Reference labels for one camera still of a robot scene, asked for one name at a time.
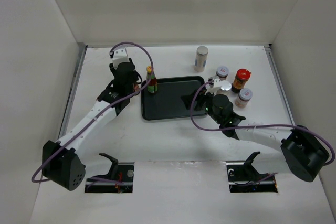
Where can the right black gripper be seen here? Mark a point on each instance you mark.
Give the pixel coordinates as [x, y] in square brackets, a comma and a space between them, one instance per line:
[187, 99]

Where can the grey-lid jar rear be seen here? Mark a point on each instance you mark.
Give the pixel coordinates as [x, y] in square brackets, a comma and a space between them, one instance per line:
[222, 72]

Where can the red-lid dark sauce jar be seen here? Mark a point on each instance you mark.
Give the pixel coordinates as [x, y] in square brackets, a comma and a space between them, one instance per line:
[241, 77]

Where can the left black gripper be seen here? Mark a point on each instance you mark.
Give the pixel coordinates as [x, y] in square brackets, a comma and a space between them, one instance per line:
[112, 69]

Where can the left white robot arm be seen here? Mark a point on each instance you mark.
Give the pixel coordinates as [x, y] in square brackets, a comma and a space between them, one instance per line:
[61, 159]

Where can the grey-lid jar front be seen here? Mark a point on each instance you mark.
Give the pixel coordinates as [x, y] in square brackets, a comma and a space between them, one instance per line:
[244, 96]

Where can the silver-lid white jar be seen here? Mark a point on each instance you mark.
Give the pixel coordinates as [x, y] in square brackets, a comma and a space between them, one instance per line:
[225, 88]

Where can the grey-lid jar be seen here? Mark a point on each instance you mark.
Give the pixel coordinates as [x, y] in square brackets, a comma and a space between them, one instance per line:
[244, 96]
[222, 72]

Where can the red-label sauce bottle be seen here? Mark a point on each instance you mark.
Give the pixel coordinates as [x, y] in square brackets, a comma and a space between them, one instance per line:
[151, 78]

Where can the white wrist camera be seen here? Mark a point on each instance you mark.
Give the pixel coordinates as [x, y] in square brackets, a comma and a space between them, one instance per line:
[118, 56]
[213, 85]

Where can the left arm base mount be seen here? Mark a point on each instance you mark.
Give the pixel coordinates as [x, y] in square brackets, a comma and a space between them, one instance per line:
[118, 180]

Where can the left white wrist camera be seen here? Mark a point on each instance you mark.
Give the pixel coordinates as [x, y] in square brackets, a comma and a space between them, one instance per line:
[118, 56]

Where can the black plastic tray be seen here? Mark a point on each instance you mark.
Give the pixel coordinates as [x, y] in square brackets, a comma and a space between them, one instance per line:
[167, 103]

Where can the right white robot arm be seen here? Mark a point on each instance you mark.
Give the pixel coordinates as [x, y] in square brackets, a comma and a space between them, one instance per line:
[303, 152]

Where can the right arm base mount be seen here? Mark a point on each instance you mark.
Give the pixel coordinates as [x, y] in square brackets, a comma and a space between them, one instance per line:
[244, 178]

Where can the tall silver-capped white bottle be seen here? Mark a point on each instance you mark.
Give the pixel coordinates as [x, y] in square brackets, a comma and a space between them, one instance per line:
[201, 58]

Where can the green-label sauce bottle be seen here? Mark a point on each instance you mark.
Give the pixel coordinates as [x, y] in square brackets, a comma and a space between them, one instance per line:
[137, 85]

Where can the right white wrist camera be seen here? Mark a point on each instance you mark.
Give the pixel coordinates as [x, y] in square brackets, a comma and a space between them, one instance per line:
[213, 85]

